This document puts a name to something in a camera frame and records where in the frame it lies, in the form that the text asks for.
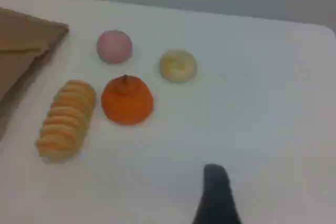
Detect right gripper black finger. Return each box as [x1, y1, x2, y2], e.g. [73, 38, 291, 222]
[193, 163, 243, 224]

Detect orange fruit with stem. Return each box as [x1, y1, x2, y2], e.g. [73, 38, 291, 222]
[101, 74, 154, 126]

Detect pink round bun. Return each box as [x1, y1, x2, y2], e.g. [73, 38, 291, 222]
[96, 30, 133, 65]

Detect brown jute bag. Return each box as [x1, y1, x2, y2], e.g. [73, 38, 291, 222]
[0, 7, 70, 141]

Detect pale yellow banana slice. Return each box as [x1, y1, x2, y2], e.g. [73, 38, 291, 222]
[159, 49, 197, 83]

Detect orange striped bread loaf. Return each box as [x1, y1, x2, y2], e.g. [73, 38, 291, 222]
[34, 79, 97, 162]

